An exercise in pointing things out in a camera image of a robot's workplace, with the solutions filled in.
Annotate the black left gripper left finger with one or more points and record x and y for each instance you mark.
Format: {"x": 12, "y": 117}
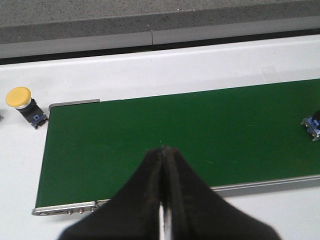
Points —
{"x": 132, "y": 214}

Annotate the green conveyor belt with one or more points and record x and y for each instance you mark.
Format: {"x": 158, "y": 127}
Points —
{"x": 228, "y": 136}

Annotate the yellow mushroom push button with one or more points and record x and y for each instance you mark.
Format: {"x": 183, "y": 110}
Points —
{"x": 312, "y": 124}

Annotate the far aluminium conveyor rail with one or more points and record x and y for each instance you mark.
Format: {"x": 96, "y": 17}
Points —
{"x": 70, "y": 103}

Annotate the grey stone counter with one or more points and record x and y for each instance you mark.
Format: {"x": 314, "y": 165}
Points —
{"x": 52, "y": 28}

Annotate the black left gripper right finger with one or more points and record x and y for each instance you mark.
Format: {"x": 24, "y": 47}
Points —
{"x": 195, "y": 212}

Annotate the aluminium conveyor rail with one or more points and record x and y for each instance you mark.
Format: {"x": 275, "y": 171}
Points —
{"x": 70, "y": 103}
{"x": 233, "y": 190}

